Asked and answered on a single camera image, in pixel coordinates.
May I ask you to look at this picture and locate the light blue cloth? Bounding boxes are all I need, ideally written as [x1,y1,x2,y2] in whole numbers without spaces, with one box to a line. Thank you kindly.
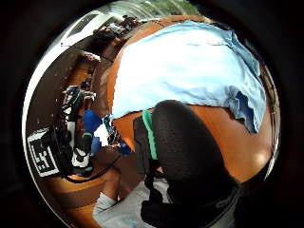
[110,20,268,135]

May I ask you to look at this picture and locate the clutter of background items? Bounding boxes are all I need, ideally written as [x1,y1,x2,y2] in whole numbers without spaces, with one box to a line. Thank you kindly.
[92,14,143,43]

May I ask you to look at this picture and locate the white marker cube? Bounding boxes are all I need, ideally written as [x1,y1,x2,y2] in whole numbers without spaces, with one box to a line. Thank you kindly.
[27,127,62,179]

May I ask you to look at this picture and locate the black cable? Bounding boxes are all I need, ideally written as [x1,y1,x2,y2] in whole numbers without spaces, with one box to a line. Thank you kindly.
[62,153,123,184]

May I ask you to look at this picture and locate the white window frame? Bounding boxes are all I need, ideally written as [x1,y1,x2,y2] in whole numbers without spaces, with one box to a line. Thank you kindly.
[60,10,101,46]

